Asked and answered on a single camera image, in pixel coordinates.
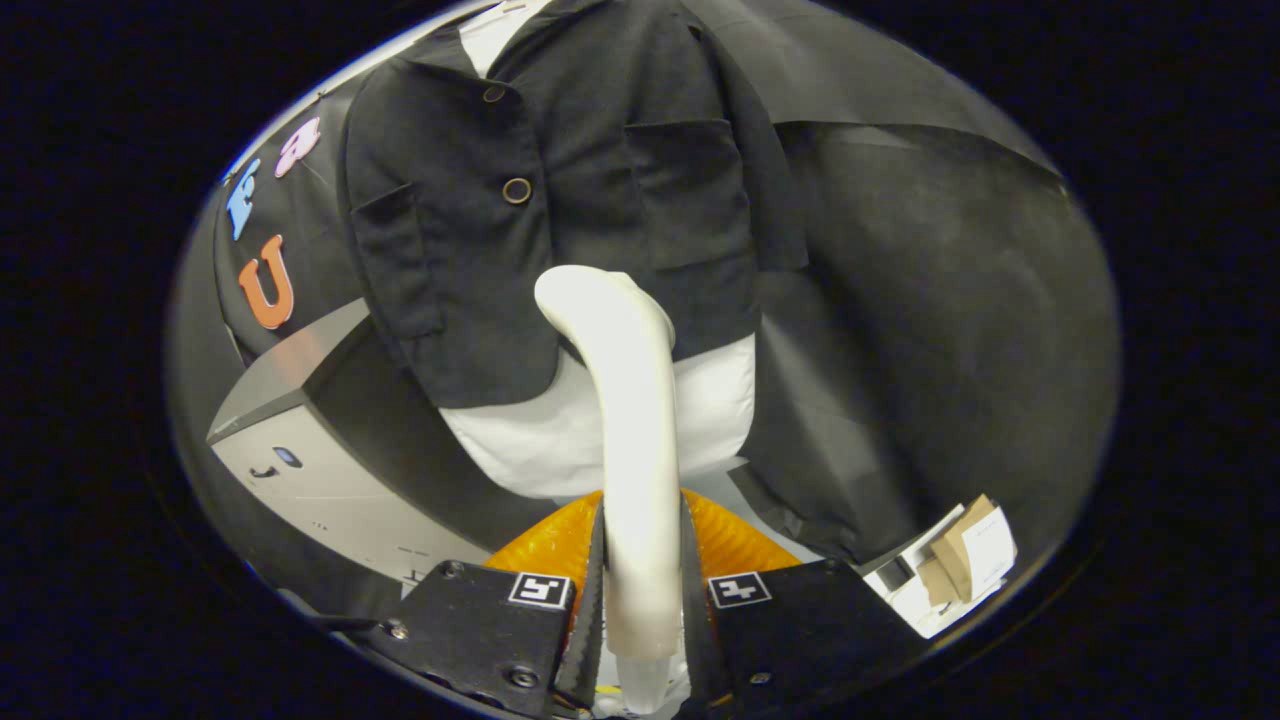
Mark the cardboard and paper boxes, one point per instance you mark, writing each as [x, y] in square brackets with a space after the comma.
[960, 545]

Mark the grey cabinet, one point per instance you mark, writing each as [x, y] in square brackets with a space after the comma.
[330, 490]

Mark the white garment steamer wand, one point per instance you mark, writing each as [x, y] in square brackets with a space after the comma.
[635, 450]

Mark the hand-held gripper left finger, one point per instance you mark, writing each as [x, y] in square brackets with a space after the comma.
[590, 640]

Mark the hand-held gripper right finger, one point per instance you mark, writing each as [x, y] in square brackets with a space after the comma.
[697, 640]

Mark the black backdrop cloth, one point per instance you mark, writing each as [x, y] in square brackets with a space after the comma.
[950, 300]

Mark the white padded ironing form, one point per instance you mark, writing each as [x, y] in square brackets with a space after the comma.
[540, 440]

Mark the black jacket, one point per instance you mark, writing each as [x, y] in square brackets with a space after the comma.
[600, 180]

